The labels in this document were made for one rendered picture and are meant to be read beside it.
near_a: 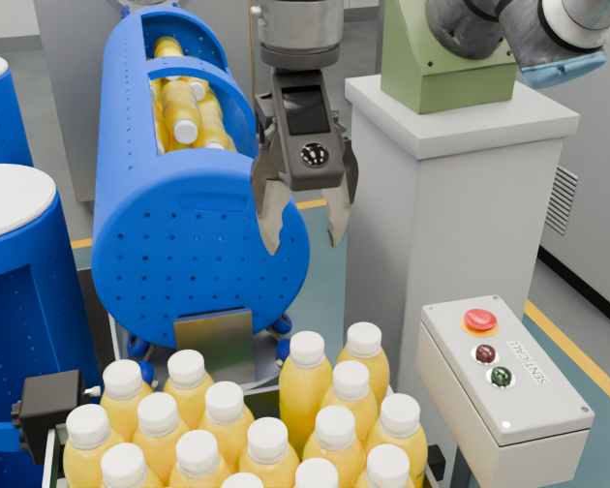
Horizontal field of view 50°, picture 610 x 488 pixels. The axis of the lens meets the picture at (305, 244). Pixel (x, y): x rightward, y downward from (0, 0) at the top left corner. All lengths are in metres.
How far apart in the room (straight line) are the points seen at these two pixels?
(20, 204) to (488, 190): 0.82
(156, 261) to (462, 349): 0.39
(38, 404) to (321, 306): 1.82
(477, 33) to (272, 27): 0.65
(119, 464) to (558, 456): 0.43
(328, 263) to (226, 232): 1.98
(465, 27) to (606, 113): 1.41
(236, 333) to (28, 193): 0.53
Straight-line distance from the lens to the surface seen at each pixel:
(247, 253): 0.86
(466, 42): 1.19
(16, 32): 5.96
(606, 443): 2.27
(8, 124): 1.97
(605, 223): 2.60
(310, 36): 0.57
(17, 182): 1.29
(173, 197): 0.81
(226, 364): 0.90
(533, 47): 1.05
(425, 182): 1.16
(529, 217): 1.33
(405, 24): 1.21
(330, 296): 2.61
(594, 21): 1.00
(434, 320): 0.77
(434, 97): 1.20
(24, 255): 1.18
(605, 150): 2.55
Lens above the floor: 1.58
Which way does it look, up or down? 33 degrees down
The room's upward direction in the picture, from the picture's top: straight up
